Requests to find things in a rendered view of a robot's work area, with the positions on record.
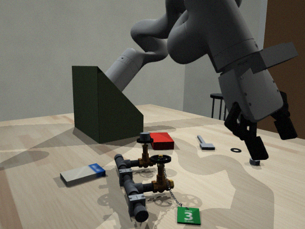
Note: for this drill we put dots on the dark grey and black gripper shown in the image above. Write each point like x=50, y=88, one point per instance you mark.
x=251, y=98

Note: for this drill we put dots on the dark grey hex nut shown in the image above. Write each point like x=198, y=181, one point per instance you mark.
x=255, y=163

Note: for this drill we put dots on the red box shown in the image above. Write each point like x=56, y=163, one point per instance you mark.
x=161, y=141

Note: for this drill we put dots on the dark grey cylinder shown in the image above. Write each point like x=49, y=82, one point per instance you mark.
x=144, y=136

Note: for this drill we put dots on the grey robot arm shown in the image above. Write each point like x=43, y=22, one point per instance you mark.
x=195, y=28

